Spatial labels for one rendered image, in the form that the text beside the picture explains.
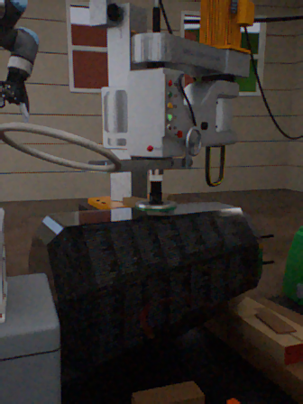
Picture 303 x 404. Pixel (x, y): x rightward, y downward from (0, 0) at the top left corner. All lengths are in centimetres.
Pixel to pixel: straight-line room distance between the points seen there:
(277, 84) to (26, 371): 900
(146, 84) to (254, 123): 734
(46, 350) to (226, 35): 217
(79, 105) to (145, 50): 612
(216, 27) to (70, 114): 574
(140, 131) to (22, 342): 140
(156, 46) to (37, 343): 153
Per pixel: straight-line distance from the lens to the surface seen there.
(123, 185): 313
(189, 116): 242
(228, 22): 286
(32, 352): 112
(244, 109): 940
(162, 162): 228
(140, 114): 227
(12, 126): 168
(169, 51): 226
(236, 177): 939
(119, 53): 315
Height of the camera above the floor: 130
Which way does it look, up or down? 10 degrees down
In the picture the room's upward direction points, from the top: straight up
